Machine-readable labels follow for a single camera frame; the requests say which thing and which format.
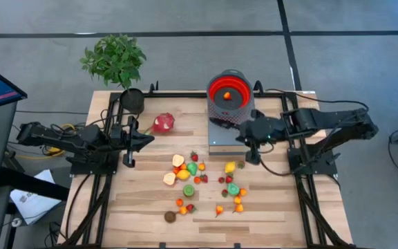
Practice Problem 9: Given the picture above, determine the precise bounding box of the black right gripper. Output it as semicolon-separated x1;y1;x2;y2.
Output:
236;109;283;165

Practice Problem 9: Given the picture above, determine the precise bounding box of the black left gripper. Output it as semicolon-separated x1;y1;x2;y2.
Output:
111;116;155;169

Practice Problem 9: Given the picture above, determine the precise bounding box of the pink toy dragon fruit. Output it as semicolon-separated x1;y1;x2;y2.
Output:
142;112;176;136

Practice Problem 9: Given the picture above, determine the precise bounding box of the red collapsible bowl grey rim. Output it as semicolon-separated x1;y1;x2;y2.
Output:
206;68;256;117

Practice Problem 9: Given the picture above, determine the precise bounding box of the grey perforated metal shelf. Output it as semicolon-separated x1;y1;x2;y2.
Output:
207;100;259;156

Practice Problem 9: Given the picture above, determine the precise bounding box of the brown toy kiwi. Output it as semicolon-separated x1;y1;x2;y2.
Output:
163;210;178;224

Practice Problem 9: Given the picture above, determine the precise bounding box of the green potted tree black pot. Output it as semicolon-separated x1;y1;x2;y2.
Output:
79;33;147;116

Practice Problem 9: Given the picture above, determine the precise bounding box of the white paper sheet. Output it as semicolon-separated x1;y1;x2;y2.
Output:
10;169;62;226

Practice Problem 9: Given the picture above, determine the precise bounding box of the black aluminium table frame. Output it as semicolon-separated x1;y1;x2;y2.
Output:
59;80;357;249

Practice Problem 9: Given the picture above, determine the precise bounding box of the yellow cable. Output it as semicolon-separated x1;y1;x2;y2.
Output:
14;123;77;160

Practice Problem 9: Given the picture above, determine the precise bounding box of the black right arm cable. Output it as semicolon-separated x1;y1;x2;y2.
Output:
265;88;371;113

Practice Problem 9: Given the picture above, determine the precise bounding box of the black cart frame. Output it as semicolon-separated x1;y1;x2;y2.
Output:
0;165;70;249

